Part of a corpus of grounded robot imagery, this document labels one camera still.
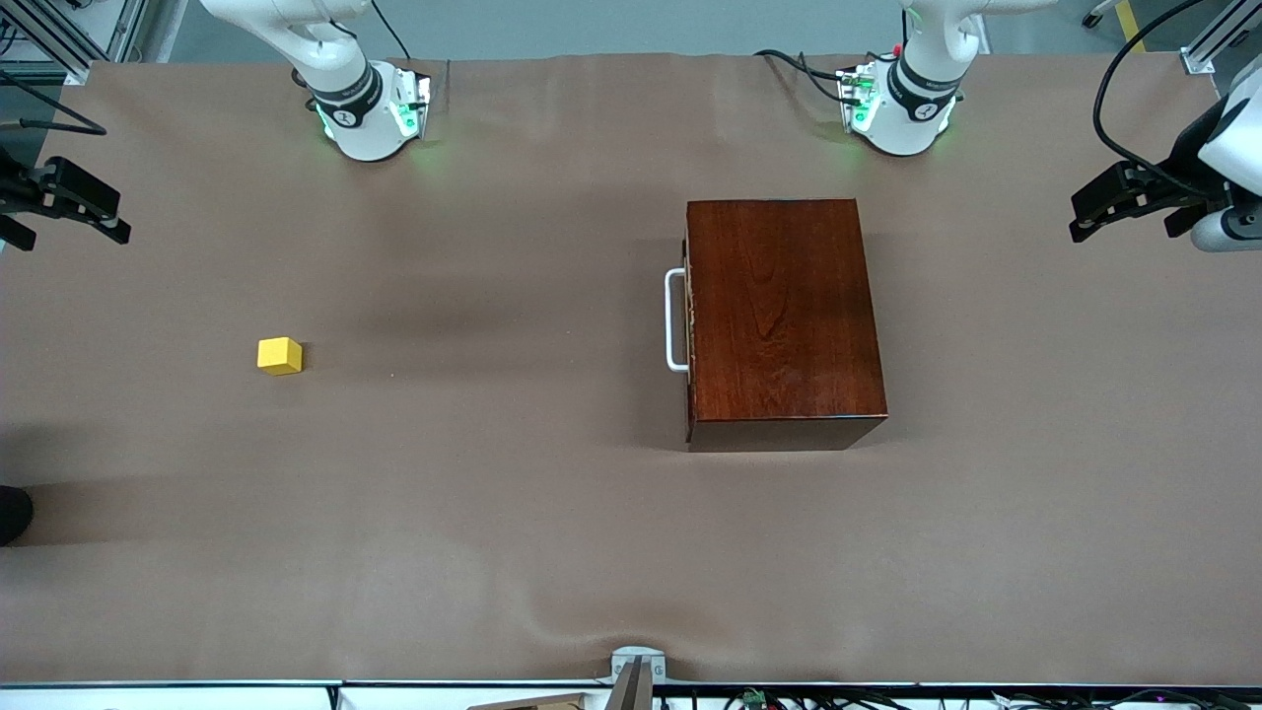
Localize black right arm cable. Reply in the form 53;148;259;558
0;69;108;137

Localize yellow cube block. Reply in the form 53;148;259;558
257;336;305;377

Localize brown cardboard piece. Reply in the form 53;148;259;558
467;693;586;710

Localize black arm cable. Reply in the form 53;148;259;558
1091;0;1226;198
0;69;108;137

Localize wooden drawer with white handle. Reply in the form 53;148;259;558
665;232;693;415

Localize dark wooden drawer cabinet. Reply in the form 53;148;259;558
683;198;889;454

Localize thin black right base cable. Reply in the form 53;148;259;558
369;0;412;61

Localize brown table cover sheet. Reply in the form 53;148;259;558
0;54;1262;687

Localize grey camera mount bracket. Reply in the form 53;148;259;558
596;645;667;710

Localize black round object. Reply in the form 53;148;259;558
0;485;35;547

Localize aluminium frame profile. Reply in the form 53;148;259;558
1181;0;1262;76
0;0;188;86

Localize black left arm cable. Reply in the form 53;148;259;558
1091;0;1226;198

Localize black left base cables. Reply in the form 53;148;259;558
753;47;861;106

